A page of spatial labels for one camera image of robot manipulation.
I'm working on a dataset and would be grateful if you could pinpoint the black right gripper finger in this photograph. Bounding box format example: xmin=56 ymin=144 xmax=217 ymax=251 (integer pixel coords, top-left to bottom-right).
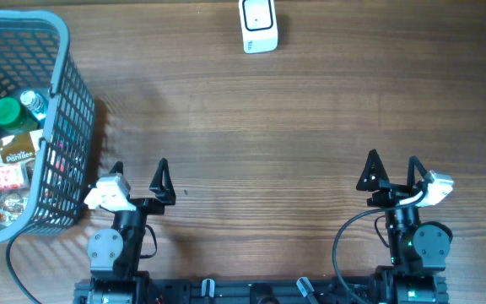
xmin=356 ymin=149 xmax=390 ymax=191
xmin=406 ymin=155 xmax=429 ymax=188

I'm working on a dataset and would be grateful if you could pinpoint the brown Pantree snack pouch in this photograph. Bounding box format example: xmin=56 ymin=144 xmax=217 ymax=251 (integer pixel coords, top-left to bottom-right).
xmin=0 ymin=129 xmax=43 ymax=166

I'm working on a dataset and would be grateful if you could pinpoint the blue Listerine mouthwash bottle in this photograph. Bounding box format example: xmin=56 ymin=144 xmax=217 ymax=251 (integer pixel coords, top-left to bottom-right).
xmin=19 ymin=90 xmax=49 ymax=126

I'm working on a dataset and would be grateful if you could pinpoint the red white small packet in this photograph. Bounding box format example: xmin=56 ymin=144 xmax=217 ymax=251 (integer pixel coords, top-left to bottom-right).
xmin=0 ymin=164 xmax=30 ymax=192

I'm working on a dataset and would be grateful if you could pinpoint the green lid jar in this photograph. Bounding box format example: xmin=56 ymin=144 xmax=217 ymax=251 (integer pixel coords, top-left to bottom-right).
xmin=0 ymin=97 xmax=39 ymax=134

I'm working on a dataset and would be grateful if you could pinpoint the black red hex wrench pack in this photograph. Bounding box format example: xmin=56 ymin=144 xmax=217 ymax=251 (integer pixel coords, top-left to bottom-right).
xmin=46 ymin=151 xmax=81 ymax=199

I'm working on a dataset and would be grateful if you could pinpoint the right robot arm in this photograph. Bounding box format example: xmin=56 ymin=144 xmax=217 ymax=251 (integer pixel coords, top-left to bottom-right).
xmin=356 ymin=149 xmax=454 ymax=303

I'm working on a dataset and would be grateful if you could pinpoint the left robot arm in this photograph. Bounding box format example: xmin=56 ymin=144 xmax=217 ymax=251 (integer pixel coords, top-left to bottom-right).
xmin=73 ymin=158 xmax=176 ymax=304

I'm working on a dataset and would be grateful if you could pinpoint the white barcode scanner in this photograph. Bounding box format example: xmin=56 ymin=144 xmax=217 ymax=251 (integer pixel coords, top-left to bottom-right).
xmin=238 ymin=0 xmax=278 ymax=54

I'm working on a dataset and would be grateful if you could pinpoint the clear wrapped snack bag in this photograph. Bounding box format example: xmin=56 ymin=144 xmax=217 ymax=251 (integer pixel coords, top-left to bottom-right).
xmin=0 ymin=188 xmax=30 ymax=226

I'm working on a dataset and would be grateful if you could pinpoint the grey plastic mesh basket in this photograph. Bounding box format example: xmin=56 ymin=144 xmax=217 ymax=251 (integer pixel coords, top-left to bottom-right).
xmin=0 ymin=10 xmax=96 ymax=242

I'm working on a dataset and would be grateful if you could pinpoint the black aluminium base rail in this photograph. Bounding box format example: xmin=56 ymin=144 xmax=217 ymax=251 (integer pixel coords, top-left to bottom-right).
xmin=73 ymin=276 xmax=450 ymax=304

